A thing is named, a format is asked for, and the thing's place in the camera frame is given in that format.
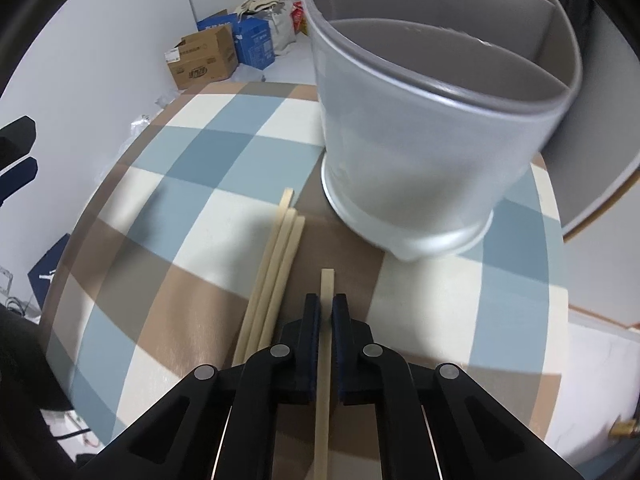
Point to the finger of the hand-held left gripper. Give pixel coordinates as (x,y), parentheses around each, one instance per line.
(20,132)
(22,172)

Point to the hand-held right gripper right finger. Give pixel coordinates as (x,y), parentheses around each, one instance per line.
(342,350)

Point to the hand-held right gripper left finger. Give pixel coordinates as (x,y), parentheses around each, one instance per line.
(311,350)

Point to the light wooden chopstick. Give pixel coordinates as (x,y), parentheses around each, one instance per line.
(281,285)
(260,285)
(326,290)
(271,285)

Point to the translucent utensil holder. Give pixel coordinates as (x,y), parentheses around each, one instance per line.
(410,160)

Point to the navy shoe box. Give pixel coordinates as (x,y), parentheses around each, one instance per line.
(50,270)

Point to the checked tablecloth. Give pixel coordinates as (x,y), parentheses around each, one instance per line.
(200,170)

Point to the brown cardboard box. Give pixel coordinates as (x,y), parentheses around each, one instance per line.
(200,55)

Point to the blue cardboard box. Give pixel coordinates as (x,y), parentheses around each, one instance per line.
(255,40)

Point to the white tote bag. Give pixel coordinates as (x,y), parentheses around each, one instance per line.
(265,2)

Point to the red snack bag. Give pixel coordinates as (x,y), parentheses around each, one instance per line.
(299,17)

